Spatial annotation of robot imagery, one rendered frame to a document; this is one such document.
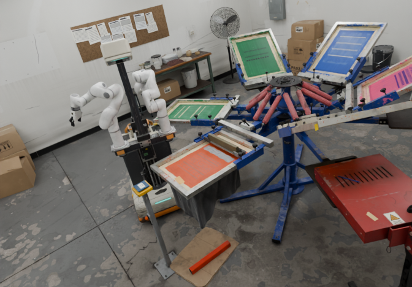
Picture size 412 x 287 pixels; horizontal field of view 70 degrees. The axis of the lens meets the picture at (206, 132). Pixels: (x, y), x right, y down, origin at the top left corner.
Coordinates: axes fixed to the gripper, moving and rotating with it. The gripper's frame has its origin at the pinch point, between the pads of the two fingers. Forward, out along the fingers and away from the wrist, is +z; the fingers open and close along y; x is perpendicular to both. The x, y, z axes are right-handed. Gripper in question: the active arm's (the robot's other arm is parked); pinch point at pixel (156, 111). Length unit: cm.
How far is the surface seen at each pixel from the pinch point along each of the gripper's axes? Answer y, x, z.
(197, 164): -59, -14, 50
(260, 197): 7, -64, 141
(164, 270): -46, 56, 134
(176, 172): -63, 5, 48
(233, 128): -34, -59, 42
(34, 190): 152, 216, 43
